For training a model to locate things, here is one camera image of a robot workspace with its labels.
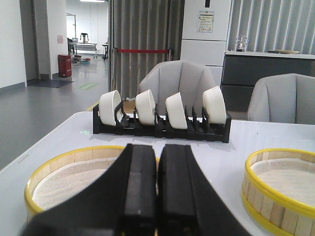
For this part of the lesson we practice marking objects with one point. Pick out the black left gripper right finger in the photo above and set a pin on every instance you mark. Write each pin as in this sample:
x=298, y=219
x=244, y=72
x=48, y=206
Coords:
x=187, y=203

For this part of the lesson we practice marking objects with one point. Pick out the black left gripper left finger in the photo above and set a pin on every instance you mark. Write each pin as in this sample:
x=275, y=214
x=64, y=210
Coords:
x=121, y=202

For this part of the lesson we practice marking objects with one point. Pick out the bamboo steamer tray yellow rim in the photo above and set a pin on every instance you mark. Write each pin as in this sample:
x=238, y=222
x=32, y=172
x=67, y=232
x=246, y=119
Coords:
x=66, y=175

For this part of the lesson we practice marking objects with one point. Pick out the black dish rack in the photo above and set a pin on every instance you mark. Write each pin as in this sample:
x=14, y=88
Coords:
x=202, y=130

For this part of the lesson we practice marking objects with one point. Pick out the white bowl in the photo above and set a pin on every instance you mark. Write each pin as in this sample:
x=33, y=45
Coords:
x=214, y=104
x=145, y=106
x=176, y=112
x=107, y=104

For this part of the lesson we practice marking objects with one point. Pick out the white bowl far left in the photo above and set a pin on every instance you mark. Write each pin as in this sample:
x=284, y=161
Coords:
x=107, y=104

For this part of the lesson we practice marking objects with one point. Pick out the white bowl far right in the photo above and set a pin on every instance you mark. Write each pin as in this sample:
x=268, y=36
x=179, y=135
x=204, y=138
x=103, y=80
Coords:
x=214, y=104

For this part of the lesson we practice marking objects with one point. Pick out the grey chair left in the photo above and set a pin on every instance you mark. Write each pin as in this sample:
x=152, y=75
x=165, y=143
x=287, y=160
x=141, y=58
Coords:
x=170, y=77

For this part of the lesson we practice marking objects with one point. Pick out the grey chair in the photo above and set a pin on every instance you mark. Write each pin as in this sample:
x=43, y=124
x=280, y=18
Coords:
x=285, y=98
x=170, y=77

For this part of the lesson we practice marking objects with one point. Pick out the dark grey cabinet counter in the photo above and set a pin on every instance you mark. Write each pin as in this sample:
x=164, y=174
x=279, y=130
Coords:
x=241, y=71

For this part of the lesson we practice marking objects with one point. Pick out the grey chair right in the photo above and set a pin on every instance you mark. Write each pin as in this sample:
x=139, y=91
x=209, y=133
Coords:
x=285, y=98

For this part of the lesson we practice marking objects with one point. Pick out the red barrier belt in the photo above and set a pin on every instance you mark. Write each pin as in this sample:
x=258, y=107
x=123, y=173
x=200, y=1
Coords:
x=143, y=51

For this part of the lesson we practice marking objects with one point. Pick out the red trash bin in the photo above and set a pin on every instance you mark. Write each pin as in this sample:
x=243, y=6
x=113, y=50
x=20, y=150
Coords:
x=64, y=65

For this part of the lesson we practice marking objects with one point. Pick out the yellow plate on counter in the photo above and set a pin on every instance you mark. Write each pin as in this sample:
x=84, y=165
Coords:
x=287, y=52

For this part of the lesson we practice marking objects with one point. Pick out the white refrigerator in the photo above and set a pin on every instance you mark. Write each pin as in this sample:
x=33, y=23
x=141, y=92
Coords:
x=207, y=48

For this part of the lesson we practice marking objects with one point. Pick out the notice sheet on fridge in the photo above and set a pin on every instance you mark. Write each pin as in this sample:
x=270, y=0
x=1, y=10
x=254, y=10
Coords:
x=205, y=21

